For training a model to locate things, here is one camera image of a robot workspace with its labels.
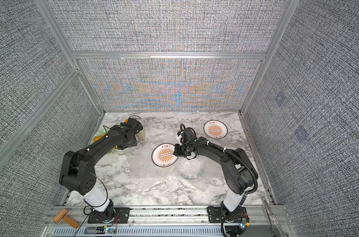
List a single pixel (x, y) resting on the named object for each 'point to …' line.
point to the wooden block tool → (61, 216)
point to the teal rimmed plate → (192, 171)
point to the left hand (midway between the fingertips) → (130, 142)
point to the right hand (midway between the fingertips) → (173, 149)
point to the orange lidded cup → (126, 121)
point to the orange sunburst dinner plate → (215, 129)
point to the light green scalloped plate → (99, 134)
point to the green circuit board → (110, 231)
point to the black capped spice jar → (141, 135)
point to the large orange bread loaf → (96, 138)
